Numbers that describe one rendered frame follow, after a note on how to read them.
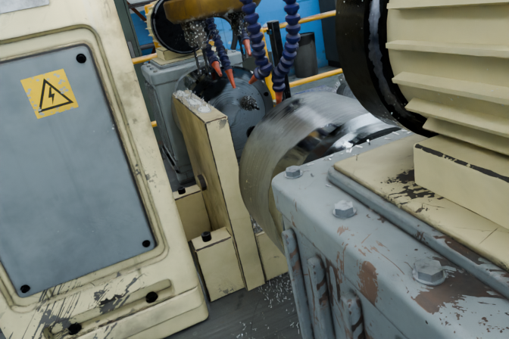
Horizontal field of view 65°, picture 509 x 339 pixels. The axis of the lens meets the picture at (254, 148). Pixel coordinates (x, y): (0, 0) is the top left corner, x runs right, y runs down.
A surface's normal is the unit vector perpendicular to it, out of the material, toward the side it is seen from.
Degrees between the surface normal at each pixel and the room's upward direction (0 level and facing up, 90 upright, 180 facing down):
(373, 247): 0
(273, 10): 90
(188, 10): 90
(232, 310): 0
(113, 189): 90
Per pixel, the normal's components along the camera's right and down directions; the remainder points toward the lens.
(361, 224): -0.19, -0.91
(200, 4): -0.11, 0.39
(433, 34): -0.92, 0.23
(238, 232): 0.36, 0.28
